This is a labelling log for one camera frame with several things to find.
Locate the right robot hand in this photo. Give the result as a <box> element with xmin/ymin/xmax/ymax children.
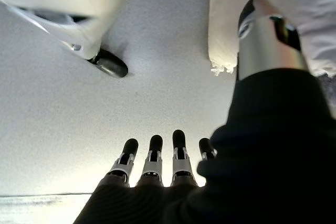
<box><xmin>73</xmin><ymin>0</ymin><xmax>336</xmax><ymax>224</ymax></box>

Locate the white fringed square cushion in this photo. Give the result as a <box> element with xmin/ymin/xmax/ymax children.
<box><xmin>208</xmin><ymin>0</ymin><xmax>336</xmax><ymax>78</ymax></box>

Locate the silver right robot leg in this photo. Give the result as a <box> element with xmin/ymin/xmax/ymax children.
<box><xmin>0</xmin><ymin>0</ymin><xmax>129</xmax><ymax>79</ymax></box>

